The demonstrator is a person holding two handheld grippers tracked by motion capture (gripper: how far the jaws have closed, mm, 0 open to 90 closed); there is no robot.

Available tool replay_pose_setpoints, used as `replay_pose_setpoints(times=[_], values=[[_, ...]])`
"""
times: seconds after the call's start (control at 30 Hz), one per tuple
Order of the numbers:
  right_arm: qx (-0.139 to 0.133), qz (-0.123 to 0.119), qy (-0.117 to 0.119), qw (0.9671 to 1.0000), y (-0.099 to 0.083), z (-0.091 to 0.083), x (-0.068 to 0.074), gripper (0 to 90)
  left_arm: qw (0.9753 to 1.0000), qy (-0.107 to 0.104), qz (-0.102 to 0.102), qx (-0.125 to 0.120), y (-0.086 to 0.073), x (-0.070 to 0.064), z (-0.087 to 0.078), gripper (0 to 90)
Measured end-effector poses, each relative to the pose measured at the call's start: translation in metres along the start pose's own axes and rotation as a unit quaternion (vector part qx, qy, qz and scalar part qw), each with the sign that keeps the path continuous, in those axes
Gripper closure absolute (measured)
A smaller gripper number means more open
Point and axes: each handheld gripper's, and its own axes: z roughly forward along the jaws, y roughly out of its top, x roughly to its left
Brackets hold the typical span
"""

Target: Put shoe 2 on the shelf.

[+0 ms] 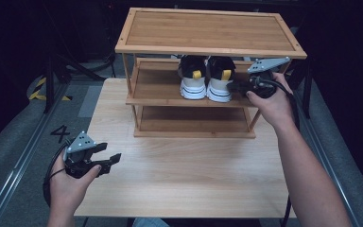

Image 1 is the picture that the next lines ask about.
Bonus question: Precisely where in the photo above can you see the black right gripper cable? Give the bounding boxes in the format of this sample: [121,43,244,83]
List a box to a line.
[257,78,301,131]

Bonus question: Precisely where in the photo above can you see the yellow and black hazard tape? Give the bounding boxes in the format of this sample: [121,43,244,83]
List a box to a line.
[27,77,74,102]

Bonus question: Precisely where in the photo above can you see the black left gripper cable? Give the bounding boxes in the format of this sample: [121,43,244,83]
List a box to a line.
[43,142,71,208]

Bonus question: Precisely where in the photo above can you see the person's blue jeans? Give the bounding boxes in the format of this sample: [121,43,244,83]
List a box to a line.
[131,218,171,227]

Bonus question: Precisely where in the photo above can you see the black floor cable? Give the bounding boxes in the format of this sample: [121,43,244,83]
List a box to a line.
[71,52,116,76]

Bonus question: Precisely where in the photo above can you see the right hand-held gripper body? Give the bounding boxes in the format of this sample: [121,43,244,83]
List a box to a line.
[247,56,292,99]

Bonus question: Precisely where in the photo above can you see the metal floor rail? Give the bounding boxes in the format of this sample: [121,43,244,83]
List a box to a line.
[296,89,362,227]
[0,84,71,227]

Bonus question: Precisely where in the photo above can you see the person's left hand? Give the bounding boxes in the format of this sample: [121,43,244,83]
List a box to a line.
[48,158,102,215]

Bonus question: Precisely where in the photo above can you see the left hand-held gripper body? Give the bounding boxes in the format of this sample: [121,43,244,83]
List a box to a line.
[62,131,100,180]

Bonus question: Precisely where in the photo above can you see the white and navy sneaker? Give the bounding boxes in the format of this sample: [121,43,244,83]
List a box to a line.
[178,55,208,101]
[205,55,236,103]

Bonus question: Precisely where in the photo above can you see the person's right hand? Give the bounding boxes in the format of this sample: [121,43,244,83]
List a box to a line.
[246,72,296,131]

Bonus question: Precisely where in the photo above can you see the black metal stand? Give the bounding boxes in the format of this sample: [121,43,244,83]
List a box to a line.
[42,53,106,114]

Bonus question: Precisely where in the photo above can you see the wooden three-tier shoe rack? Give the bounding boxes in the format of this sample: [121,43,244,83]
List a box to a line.
[114,7,308,139]

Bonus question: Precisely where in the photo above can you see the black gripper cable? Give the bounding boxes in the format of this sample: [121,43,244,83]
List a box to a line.
[257,78,301,131]
[43,142,71,208]

